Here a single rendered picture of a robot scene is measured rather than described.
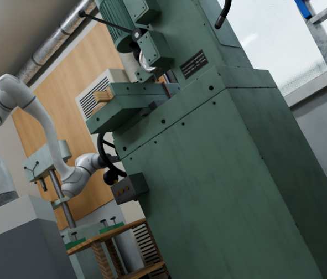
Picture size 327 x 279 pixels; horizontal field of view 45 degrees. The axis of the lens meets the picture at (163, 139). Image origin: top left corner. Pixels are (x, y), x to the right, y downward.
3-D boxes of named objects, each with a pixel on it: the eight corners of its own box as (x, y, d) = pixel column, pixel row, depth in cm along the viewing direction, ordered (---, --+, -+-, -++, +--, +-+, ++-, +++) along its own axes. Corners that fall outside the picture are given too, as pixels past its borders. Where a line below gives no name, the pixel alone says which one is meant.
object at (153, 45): (162, 67, 160) (151, 42, 163) (175, 58, 156) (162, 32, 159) (148, 67, 153) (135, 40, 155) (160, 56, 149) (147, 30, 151)
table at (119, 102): (166, 132, 212) (161, 122, 214) (208, 103, 194) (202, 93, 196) (76, 145, 165) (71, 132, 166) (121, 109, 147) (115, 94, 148)
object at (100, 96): (185, 99, 193) (182, 92, 193) (188, 97, 191) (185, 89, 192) (96, 102, 148) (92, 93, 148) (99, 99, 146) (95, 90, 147)
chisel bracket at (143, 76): (151, 88, 184) (144, 72, 186) (171, 72, 176) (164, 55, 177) (140, 88, 178) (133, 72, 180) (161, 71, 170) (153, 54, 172)
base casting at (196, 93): (182, 147, 200) (175, 131, 202) (279, 87, 166) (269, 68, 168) (119, 160, 165) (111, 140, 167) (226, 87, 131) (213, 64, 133)
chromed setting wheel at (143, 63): (150, 79, 165) (138, 53, 168) (170, 62, 158) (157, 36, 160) (145, 79, 163) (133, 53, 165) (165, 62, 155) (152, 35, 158)
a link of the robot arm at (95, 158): (101, 152, 227) (108, 151, 223) (104, 168, 227) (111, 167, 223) (89, 154, 220) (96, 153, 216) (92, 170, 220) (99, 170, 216)
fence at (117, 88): (200, 94, 196) (195, 85, 197) (202, 93, 195) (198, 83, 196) (113, 97, 150) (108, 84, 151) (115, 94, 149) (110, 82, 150)
